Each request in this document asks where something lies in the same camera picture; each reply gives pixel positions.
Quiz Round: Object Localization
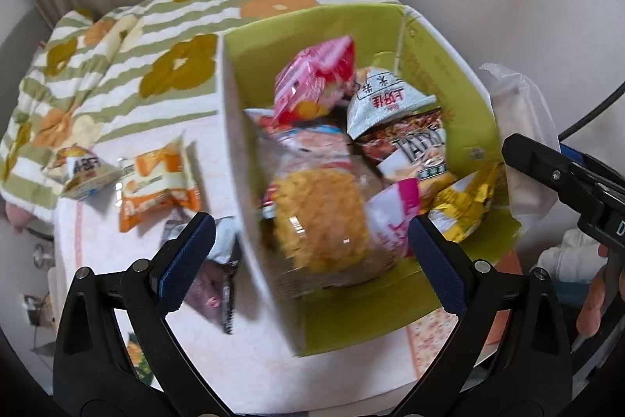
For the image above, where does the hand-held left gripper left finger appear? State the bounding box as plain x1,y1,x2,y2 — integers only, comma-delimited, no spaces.
53,211,231,417

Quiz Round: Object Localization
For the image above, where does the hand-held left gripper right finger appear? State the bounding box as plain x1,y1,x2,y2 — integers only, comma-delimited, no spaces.
395,213,573,417

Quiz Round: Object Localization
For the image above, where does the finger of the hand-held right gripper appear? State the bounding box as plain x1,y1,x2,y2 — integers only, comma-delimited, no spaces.
501,133,619,223
560,144,625,194

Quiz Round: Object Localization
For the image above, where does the gold snack bag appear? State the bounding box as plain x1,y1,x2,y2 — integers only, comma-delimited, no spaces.
427,162,509,245

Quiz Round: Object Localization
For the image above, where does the white and pink snack bag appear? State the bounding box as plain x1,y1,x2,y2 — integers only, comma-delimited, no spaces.
366,178,423,260

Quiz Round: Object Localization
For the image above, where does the brown and yellow snack bag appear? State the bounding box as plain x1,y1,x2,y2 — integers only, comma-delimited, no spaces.
354,109,460,184

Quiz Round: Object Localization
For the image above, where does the clear bag of corn flakes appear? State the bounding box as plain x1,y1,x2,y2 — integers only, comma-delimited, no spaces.
259,139,392,297

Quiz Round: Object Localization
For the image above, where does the white snack packet red print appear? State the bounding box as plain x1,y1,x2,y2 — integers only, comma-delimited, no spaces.
346,68,438,139

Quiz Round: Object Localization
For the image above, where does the green cardboard box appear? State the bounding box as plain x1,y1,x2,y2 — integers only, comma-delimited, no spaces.
217,4,524,357

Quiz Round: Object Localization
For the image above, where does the red and white snack packet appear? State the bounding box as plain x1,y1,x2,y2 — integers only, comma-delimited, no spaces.
246,109,353,159

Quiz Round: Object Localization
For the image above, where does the pink snack packet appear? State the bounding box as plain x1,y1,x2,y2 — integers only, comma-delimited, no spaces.
273,35,357,126

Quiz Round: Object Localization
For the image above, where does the person's right hand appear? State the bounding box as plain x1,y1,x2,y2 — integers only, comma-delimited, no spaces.
575,246,611,336

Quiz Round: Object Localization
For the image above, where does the purple bread packet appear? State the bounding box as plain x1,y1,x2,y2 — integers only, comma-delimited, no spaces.
188,258,238,336

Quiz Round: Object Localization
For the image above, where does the small blue and white packet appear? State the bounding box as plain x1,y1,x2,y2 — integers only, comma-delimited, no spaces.
207,217,243,267

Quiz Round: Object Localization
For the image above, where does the white cloth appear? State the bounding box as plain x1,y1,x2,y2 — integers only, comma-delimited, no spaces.
534,226,607,297

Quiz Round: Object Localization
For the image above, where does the white plastic bag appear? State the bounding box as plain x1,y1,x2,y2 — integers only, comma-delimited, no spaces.
479,62,560,223

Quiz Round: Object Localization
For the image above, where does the orange floral mat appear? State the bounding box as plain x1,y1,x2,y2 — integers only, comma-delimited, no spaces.
405,251,526,367

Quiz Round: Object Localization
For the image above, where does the orange cracker packet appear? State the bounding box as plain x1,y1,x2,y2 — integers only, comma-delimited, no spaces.
117,133,202,233

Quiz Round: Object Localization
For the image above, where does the white floral tablecloth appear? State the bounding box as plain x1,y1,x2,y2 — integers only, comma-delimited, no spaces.
51,114,489,403

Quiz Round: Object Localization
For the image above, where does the white and orange snack packet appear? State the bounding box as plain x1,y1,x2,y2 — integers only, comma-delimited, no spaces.
41,144,123,202

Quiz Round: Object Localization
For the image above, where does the pink cloth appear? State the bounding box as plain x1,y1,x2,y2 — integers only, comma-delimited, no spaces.
4,201,36,233

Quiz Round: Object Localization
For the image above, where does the green striped floral blanket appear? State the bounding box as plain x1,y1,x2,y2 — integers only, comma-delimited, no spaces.
0,0,407,223

